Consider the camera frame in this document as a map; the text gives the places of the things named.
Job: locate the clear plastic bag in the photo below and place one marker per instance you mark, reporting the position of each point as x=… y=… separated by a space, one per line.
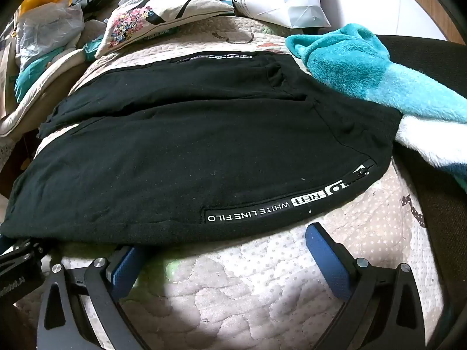
x=47 y=29

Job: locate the floral print cushion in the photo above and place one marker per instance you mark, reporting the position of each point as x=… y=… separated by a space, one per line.
x=146 y=18

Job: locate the quilted heart print bedspread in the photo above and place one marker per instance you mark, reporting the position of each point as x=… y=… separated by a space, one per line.
x=255 y=280

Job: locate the black pants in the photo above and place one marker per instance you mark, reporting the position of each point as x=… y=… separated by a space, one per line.
x=182 y=146

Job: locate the teal fleece blanket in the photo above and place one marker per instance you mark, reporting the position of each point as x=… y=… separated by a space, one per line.
x=346 y=65

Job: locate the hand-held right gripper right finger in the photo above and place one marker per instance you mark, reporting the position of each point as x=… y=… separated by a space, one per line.
x=324 y=259

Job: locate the teal cloth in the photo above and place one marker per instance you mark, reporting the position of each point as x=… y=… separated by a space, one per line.
x=27 y=80

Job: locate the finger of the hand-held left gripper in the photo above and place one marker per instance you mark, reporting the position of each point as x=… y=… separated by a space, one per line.
x=22 y=249

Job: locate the teal plastic packet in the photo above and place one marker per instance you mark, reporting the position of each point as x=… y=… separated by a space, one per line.
x=93 y=49

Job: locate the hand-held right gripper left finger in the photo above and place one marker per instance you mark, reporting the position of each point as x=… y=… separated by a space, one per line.
x=124 y=269

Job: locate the beige padded pet bed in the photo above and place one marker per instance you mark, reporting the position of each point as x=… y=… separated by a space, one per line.
x=43 y=80

